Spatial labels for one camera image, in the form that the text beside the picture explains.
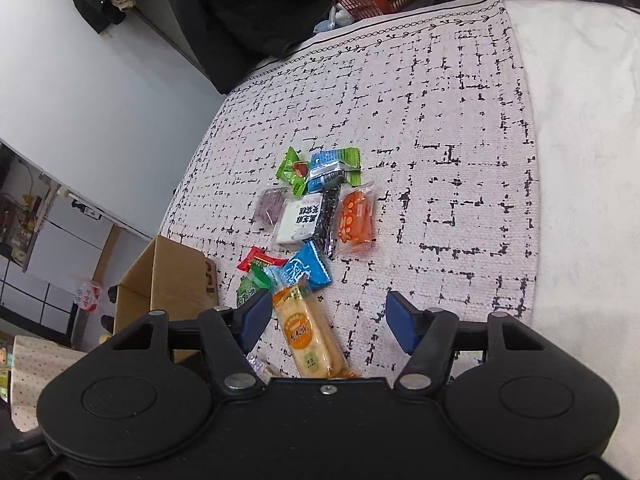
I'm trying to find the red snack packet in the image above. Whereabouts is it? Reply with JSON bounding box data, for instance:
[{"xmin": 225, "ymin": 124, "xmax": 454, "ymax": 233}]
[{"xmin": 237, "ymin": 246, "xmax": 288, "ymax": 273}]

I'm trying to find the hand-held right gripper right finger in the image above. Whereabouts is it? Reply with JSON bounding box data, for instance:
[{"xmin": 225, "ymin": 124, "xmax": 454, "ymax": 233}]
[{"xmin": 384, "ymin": 290, "xmax": 552, "ymax": 392}]

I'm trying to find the clear packet of black seeds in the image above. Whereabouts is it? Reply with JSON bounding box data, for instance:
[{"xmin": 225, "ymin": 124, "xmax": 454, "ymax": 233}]
[{"xmin": 312, "ymin": 185, "xmax": 346, "ymax": 256}]

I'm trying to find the blue packet with white print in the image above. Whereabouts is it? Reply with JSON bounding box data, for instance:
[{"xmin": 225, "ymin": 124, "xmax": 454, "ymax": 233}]
[{"xmin": 265, "ymin": 240, "xmax": 333, "ymax": 291}]

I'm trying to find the pile of black clothing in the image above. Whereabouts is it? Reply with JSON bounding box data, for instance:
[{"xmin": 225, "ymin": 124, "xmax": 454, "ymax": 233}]
[{"xmin": 162, "ymin": 0, "xmax": 463, "ymax": 94}]

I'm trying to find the purple snack packet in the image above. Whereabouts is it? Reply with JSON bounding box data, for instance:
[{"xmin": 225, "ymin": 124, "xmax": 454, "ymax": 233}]
[{"xmin": 255, "ymin": 187, "xmax": 291, "ymax": 231}]

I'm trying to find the white and red plastic bag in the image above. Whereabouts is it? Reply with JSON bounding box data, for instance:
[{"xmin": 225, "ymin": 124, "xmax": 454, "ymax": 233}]
[{"xmin": 75, "ymin": 280, "xmax": 104, "ymax": 311}]

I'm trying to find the white packet with black print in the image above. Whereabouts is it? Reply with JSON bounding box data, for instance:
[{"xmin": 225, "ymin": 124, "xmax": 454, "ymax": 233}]
[{"xmin": 273, "ymin": 194, "xmax": 323, "ymax": 247}]

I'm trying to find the plain green snack packet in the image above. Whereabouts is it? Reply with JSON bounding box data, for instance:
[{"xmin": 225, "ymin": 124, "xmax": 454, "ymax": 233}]
[{"xmin": 340, "ymin": 146, "xmax": 362, "ymax": 186}]

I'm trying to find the cardboard box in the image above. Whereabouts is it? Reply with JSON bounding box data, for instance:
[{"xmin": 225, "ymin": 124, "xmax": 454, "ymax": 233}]
[{"xmin": 114, "ymin": 235, "xmax": 219, "ymax": 363}]

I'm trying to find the blue and silver snack packet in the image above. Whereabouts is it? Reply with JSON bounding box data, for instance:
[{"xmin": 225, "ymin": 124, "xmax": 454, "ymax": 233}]
[{"xmin": 306, "ymin": 150, "xmax": 348, "ymax": 195}]

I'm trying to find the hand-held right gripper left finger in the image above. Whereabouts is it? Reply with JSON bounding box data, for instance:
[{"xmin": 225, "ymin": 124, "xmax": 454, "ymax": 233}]
[{"xmin": 92, "ymin": 289, "xmax": 274, "ymax": 399}]

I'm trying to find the black and white patterned blanket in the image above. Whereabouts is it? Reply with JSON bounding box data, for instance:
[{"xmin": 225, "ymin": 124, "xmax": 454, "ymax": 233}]
[{"xmin": 160, "ymin": 0, "xmax": 542, "ymax": 381}]

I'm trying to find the dark green snack packet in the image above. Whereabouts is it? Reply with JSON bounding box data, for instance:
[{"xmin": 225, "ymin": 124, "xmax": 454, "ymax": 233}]
[{"xmin": 235, "ymin": 265, "xmax": 273, "ymax": 311}]

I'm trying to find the white bedding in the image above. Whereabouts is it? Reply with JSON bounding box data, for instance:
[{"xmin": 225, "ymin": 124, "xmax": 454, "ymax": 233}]
[{"xmin": 502, "ymin": 0, "xmax": 640, "ymax": 466}]

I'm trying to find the cluttered storage shelf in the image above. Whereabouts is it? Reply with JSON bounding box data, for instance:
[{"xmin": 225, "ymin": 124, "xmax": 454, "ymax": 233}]
[{"xmin": 0, "ymin": 142, "xmax": 62, "ymax": 274}]

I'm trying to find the dotted beige cloth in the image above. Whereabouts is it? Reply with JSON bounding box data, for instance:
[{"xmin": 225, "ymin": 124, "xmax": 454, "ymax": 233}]
[{"xmin": 10, "ymin": 335, "xmax": 92, "ymax": 432}]

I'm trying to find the light blue item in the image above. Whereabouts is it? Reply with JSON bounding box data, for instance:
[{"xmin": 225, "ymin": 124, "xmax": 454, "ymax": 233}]
[{"xmin": 314, "ymin": 2, "xmax": 359, "ymax": 36}]

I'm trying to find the orange cracker packet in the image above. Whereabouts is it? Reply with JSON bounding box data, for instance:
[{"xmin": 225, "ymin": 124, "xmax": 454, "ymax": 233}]
[{"xmin": 271, "ymin": 277, "xmax": 359, "ymax": 379}]

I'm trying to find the green packet with red fruit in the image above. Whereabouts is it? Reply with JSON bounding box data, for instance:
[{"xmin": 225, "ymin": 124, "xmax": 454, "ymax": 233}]
[{"xmin": 276, "ymin": 146, "xmax": 310, "ymax": 196}]

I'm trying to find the orange paw print packet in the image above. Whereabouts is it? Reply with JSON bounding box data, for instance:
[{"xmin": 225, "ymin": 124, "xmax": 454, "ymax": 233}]
[{"xmin": 336, "ymin": 184, "xmax": 377, "ymax": 247}]

